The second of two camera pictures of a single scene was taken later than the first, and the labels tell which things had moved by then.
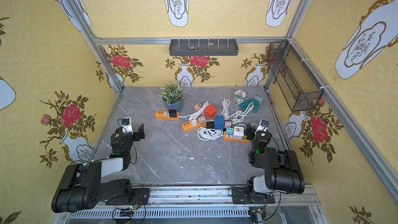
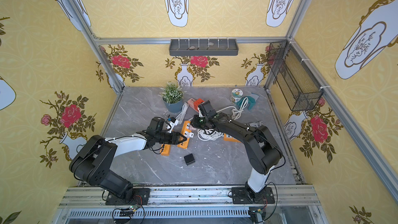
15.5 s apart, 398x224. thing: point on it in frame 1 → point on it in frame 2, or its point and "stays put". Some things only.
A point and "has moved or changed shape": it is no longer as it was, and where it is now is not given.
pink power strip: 197,107 → 191,103
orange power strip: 164,115 → 166,150
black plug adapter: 172,113 → 189,159
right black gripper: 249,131 → 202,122
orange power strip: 188,126 has moved or changed shape
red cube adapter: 210,111 → 197,102
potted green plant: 172,96 stays put
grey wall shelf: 201,47 stays put
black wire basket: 294,84 stays put
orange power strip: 243,140 stays put
